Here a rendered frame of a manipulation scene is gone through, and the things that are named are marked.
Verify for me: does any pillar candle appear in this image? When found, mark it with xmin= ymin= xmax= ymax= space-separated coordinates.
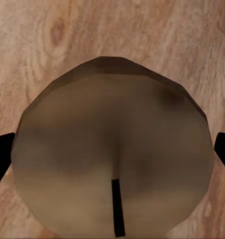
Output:
xmin=10 ymin=56 xmax=216 ymax=239

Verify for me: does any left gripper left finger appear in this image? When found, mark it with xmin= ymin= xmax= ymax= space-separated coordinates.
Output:
xmin=0 ymin=133 xmax=15 ymax=181

